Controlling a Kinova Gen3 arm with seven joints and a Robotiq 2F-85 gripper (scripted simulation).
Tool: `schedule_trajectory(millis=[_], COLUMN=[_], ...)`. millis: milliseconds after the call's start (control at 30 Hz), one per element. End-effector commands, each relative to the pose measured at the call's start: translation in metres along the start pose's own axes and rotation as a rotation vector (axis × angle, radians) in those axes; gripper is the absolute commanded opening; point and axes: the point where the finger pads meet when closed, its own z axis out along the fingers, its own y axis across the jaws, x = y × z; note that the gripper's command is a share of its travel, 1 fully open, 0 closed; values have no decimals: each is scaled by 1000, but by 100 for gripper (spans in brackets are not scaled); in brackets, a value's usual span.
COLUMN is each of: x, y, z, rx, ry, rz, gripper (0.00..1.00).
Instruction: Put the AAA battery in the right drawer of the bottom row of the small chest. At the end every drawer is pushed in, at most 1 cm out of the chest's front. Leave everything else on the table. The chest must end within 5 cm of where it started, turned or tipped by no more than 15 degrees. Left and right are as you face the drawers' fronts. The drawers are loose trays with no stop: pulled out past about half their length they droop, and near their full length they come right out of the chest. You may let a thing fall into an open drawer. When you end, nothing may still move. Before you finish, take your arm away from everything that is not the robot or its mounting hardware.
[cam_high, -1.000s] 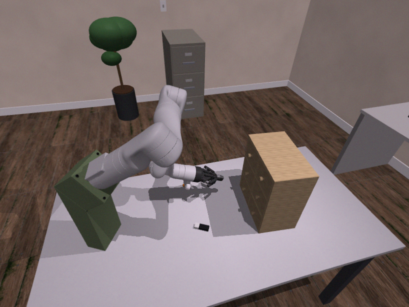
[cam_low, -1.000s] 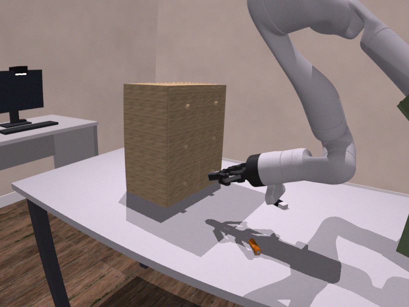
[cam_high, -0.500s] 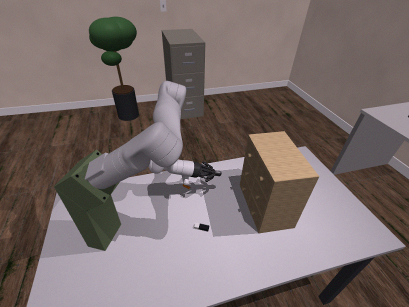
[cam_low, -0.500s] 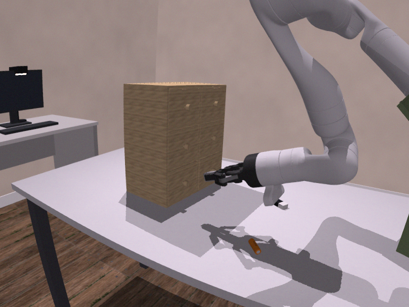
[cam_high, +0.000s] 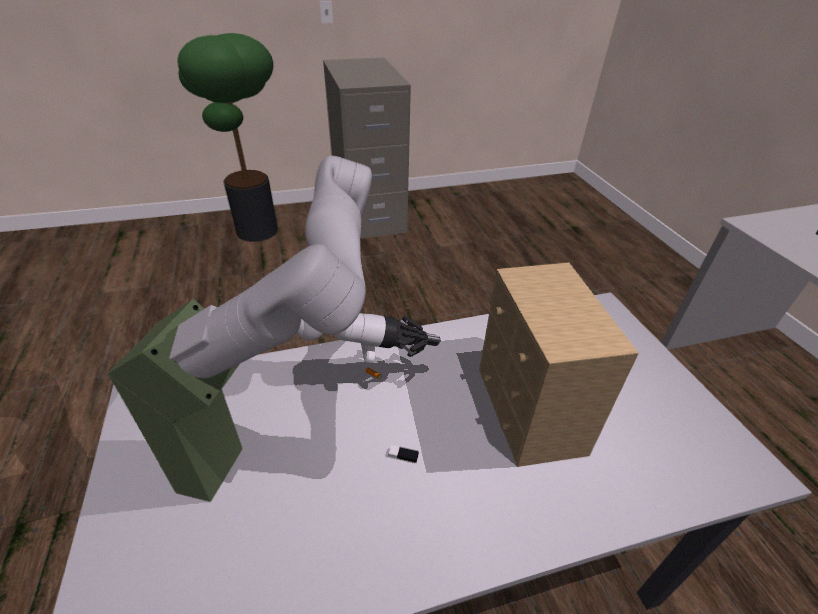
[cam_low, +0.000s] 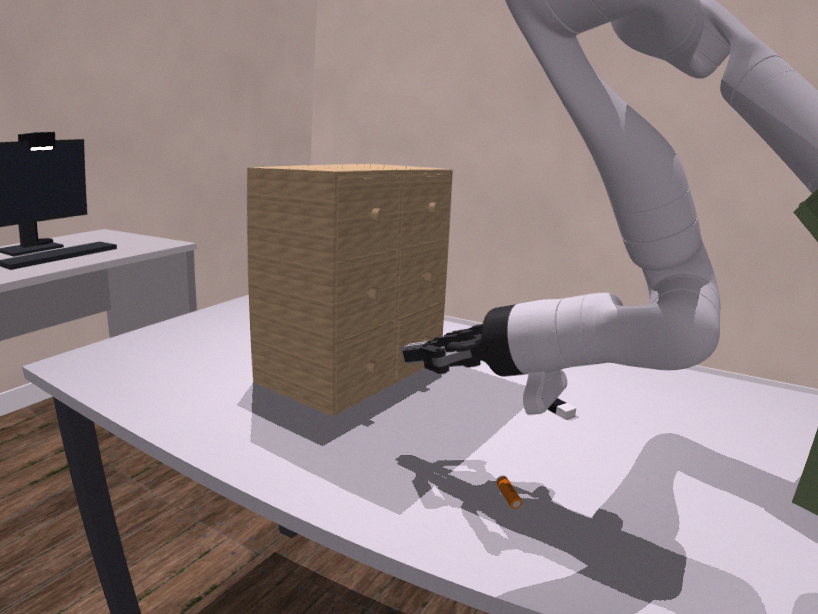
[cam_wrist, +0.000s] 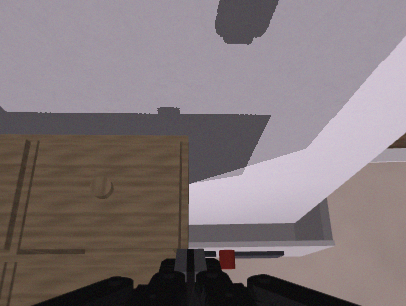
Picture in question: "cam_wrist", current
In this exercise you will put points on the brown wooden drawer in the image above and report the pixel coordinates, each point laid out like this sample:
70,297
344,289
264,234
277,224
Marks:
105,197
3,266
13,160
36,282

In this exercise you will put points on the brown wooden chest of drawers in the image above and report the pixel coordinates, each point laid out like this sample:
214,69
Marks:
15,253

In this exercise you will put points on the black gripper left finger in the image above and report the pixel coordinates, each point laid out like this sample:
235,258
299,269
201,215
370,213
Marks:
171,286

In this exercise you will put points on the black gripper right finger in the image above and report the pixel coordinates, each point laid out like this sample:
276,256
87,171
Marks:
261,290

